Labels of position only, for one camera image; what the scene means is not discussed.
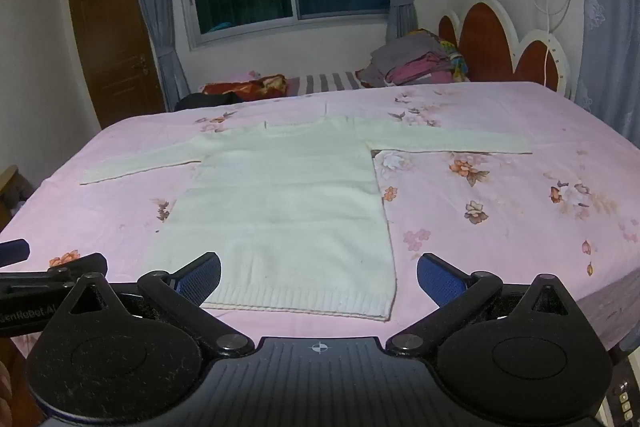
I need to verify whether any white device with buttons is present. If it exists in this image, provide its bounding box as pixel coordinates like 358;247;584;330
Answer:
602;357;640;427

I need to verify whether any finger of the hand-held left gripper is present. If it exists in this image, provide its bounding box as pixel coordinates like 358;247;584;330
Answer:
0;252;109;290
0;239;32;268

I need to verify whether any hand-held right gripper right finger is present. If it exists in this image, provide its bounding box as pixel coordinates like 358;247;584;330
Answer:
386;252;581;358

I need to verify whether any pile of folded clothes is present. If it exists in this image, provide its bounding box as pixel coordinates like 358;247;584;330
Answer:
356;28;471;88

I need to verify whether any white knit sweater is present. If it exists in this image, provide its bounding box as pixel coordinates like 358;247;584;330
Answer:
80;116;533;323

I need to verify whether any brown scalloped headboard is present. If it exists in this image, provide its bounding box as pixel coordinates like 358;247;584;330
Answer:
437;0;573;100

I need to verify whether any grey striped pillow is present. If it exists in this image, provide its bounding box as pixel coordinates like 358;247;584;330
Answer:
285;71;363;96

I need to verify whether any wooden furniture piece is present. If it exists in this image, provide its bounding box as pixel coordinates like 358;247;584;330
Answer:
0;164;33;233

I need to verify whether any pale lace curtain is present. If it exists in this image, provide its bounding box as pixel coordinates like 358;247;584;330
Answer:
572;0;640;142

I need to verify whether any brown wooden door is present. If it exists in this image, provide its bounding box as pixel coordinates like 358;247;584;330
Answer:
65;0;168;130

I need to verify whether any pink floral bed sheet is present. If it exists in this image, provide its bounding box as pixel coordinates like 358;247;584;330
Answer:
0;81;640;358

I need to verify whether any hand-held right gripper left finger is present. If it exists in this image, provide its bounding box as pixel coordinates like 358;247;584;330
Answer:
65;251;257;358

